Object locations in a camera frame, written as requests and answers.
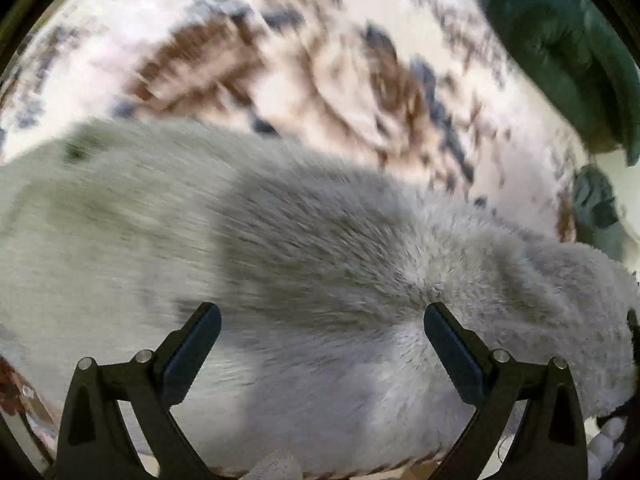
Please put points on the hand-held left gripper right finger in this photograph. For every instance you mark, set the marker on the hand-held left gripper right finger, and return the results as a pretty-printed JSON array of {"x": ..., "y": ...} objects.
[{"x": 457, "y": 355}]

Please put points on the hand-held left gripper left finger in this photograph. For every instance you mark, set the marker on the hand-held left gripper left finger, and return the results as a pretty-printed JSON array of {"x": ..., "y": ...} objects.
[{"x": 192, "y": 347}]

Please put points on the grey fluffy fur blanket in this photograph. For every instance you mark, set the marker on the grey fluffy fur blanket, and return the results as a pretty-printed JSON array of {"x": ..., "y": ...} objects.
[{"x": 320, "y": 270}]

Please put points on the small dark green cloth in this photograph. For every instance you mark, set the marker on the small dark green cloth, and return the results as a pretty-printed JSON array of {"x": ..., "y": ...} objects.
[{"x": 595, "y": 200}]

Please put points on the dark green cushion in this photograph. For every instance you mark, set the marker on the dark green cushion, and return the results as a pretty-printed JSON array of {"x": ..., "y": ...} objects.
[{"x": 560, "y": 45}]

